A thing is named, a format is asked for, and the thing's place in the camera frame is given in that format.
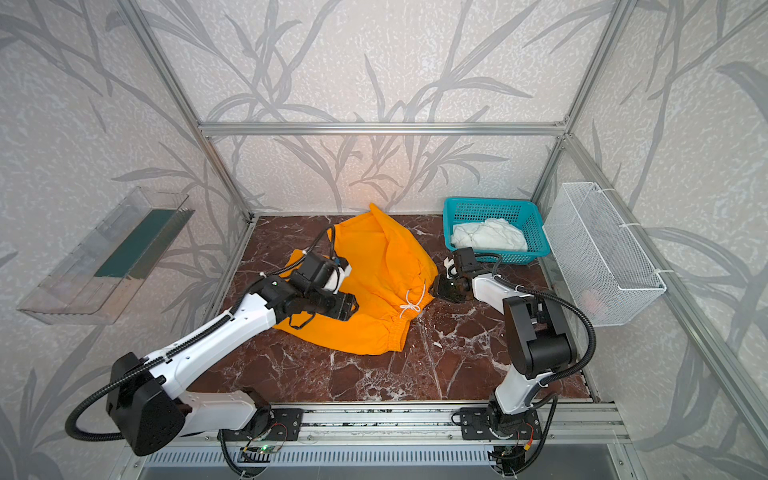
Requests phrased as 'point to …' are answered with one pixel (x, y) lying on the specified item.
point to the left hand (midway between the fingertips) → (351, 295)
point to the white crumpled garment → (494, 233)
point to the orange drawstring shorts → (390, 277)
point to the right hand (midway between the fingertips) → (434, 282)
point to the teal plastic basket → (523, 214)
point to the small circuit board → (266, 448)
